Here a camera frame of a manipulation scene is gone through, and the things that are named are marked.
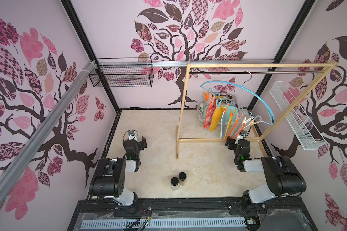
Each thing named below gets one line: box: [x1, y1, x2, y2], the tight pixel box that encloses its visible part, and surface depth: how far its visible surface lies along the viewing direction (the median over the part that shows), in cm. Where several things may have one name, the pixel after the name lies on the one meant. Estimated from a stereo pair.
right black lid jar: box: [178, 171, 187, 187], surface depth 77 cm
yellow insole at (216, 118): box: [209, 105, 225, 132], surface depth 86 cm
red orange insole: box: [202, 99, 217, 129], surface depth 89 cm
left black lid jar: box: [170, 176, 180, 192], surface depth 75 cm
